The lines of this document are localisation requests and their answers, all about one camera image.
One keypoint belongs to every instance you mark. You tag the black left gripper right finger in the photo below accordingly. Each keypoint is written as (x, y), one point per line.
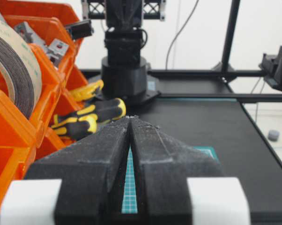
(162, 165)

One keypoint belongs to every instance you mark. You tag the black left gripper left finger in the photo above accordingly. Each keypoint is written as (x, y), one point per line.
(92, 171)

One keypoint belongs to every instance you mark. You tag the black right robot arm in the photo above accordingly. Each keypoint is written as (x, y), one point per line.
(162, 164)

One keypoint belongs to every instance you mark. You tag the orange plastic container rack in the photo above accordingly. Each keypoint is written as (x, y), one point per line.
(23, 140)

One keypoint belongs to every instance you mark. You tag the black vinyl tape roll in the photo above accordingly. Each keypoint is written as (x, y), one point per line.
(22, 75)

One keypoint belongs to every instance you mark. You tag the green cutting mat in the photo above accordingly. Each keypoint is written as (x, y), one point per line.
(129, 204)

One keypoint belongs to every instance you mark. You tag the black table mat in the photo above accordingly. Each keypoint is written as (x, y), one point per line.
(239, 144)

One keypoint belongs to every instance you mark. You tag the small grey cylinder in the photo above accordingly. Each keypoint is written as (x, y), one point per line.
(273, 135)

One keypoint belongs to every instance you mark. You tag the grey aluminium corner brackets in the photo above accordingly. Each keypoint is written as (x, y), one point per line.
(56, 51)

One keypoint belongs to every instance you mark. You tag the black connector block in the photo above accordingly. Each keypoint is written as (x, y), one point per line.
(80, 29)

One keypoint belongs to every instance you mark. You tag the black device at right edge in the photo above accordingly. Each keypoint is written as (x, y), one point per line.
(272, 66)

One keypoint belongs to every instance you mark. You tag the small yellow-black screwdriver handle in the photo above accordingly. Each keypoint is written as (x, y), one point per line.
(75, 127)

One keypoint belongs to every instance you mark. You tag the large yellow-black screwdriver handle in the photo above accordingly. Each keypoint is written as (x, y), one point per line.
(101, 111)

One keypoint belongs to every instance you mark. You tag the yellow-black tool handle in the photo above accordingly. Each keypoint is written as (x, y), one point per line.
(88, 91)

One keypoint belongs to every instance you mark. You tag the black aluminium frame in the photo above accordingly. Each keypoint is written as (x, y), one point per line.
(227, 54)

